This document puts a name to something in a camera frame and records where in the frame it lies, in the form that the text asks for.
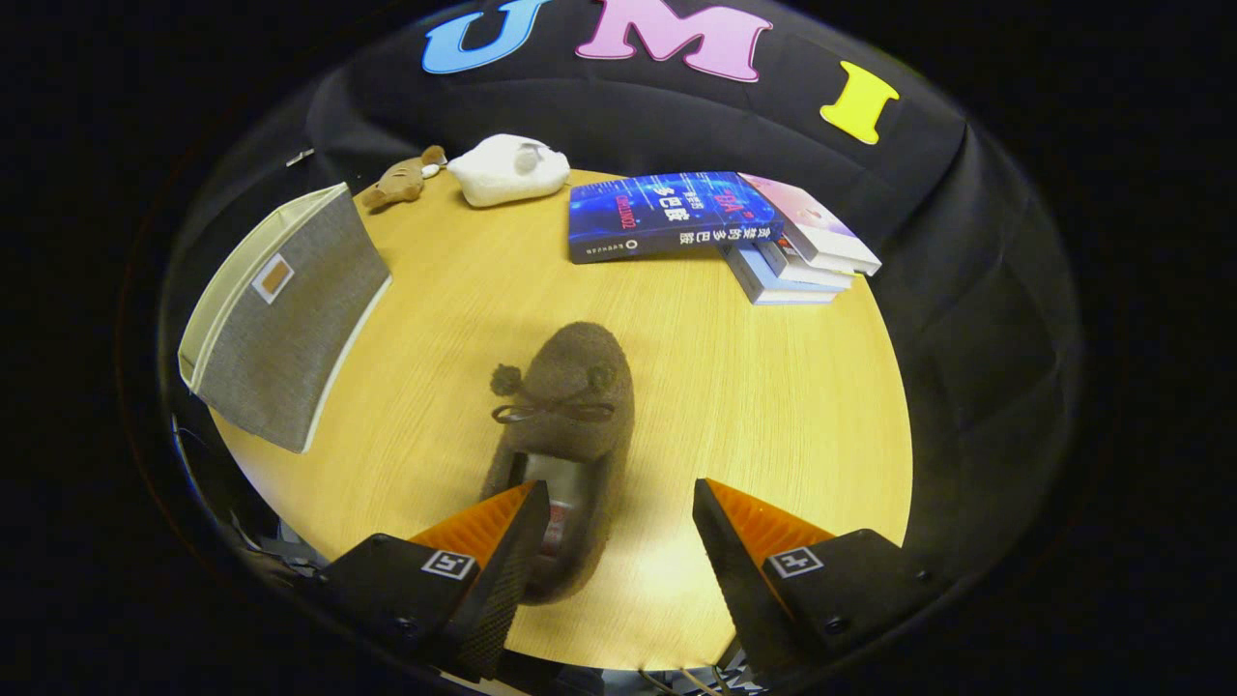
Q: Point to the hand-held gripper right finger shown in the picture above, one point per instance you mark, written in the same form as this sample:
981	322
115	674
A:
739	580

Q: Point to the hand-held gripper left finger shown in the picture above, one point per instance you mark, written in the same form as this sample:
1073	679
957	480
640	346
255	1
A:
503	590

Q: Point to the brown fluffy shoe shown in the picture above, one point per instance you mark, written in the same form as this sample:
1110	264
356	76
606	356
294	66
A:
570	387

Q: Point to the grey fabric storage box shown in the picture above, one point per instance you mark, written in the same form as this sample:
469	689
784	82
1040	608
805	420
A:
290	338

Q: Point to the light blue book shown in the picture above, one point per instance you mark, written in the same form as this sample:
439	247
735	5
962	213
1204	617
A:
773	290

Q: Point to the pink white book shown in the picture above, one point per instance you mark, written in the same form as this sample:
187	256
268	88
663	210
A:
812	222

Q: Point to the white plush toy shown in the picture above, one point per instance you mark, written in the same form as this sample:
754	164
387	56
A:
503	174

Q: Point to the brown plush toy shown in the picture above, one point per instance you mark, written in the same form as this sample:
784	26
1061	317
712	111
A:
401	182

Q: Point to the silver clip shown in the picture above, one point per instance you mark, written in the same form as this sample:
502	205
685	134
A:
300	157

